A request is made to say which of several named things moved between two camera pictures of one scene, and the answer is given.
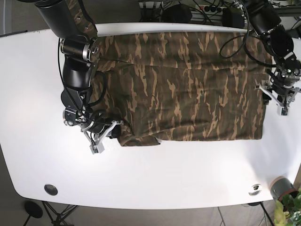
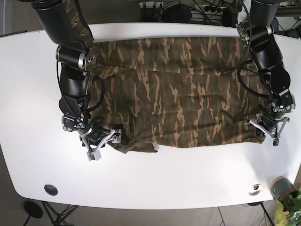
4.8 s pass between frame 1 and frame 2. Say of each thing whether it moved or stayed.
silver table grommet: stayed
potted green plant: stayed
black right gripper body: moved
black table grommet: stayed
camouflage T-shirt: moved
